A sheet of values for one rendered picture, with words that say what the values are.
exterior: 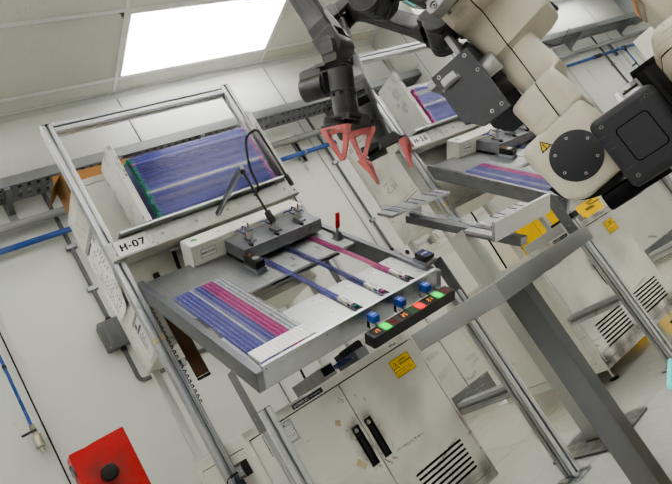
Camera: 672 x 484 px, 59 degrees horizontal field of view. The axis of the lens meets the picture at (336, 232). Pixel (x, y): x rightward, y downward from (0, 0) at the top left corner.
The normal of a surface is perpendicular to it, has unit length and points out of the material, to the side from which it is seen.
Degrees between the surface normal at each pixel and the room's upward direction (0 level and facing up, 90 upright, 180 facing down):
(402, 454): 90
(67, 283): 90
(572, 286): 90
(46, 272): 90
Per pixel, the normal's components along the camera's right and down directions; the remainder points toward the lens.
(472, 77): -0.50, 0.10
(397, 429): 0.40, -0.45
